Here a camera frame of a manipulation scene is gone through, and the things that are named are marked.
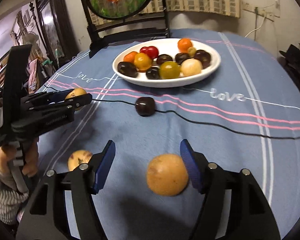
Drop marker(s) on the small yellow green fruit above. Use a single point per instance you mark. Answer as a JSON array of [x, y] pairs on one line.
[[191, 51]]

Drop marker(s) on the large orange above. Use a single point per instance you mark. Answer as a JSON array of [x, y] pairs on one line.
[[184, 44]]

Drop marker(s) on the dark brown passion fruit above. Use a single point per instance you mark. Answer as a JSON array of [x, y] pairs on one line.
[[163, 58]]

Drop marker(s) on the round goldfish screen black stand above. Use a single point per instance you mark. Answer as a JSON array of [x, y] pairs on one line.
[[102, 15]]

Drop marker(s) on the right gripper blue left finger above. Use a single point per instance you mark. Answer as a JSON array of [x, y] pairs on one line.
[[104, 161]]

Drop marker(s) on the dark purple plum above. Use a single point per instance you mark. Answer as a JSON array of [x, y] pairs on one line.
[[204, 57]]

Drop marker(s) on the yellow orange tomato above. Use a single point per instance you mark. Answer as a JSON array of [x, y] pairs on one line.
[[142, 62]]

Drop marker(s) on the dark wooden cabinet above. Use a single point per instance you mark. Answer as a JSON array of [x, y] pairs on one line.
[[57, 32]]

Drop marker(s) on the pale peach melon fruit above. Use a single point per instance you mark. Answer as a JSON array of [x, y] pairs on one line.
[[191, 67]]

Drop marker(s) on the red tomato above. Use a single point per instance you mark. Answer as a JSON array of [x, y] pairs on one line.
[[150, 51]]

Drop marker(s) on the dark oblong fruit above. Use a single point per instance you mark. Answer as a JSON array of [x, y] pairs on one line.
[[127, 69]]

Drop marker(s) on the pale yellow round fruit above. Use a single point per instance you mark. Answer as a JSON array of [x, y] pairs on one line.
[[76, 93]]

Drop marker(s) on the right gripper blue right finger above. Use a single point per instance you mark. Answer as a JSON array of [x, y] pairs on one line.
[[188, 157]]

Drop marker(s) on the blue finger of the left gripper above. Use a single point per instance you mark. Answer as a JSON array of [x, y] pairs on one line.
[[43, 99], [61, 104]]

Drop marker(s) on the striped pepino melon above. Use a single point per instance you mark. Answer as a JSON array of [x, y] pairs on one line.
[[77, 158], [167, 175]]

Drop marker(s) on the dark round plum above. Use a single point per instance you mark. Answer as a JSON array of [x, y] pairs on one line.
[[153, 73]]

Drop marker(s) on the green yellow tomato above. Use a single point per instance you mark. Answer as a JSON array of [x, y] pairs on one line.
[[169, 70]]

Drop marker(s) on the small orange mandarin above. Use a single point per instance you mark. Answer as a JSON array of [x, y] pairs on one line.
[[130, 57]]

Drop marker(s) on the white oval plate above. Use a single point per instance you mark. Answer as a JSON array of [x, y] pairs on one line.
[[169, 46]]

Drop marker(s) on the person left hand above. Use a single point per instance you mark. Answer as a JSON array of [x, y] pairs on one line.
[[8, 157]]

